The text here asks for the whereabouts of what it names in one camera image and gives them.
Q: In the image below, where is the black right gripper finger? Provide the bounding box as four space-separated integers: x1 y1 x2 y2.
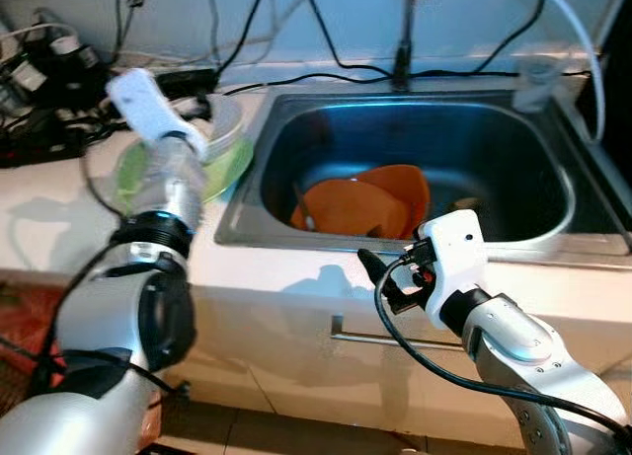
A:
356 248 398 290

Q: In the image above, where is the white ribbed bowl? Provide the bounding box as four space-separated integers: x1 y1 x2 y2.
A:
193 92 249 152

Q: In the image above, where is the green plate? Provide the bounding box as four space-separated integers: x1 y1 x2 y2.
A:
116 134 256 211

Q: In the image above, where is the slim black power adapter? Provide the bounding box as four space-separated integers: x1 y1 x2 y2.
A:
148 67 221 97

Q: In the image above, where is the orange plate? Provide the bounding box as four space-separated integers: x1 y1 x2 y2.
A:
289 179 411 241
355 164 434 234

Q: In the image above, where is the brown lump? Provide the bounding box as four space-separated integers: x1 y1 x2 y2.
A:
455 195 487 215

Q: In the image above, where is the stainless steel sink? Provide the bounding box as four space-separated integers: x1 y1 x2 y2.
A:
213 87 632 270

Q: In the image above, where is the black power adapter pile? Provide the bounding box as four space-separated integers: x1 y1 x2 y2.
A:
0 23 105 115

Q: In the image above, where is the black power strip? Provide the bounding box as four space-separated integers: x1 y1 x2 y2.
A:
0 110 92 170

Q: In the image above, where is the metal sink faucet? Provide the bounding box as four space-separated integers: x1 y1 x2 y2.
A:
390 0 447 91

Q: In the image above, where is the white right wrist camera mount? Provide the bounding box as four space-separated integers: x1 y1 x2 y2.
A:
414 209 491 330

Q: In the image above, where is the metal cabinet handle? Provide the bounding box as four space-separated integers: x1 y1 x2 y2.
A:
330 315 465 351

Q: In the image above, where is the black wall cable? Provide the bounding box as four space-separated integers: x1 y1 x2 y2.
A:
464 0 549 76
301 0 396 76
215 0 273 79

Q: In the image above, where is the black counter cable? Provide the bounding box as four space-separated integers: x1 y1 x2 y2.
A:
219 68 593 96

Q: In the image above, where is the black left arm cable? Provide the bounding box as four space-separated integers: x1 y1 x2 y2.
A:
30 144 134 397

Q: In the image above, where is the white hose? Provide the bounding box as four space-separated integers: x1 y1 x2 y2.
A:
523 0 606 142

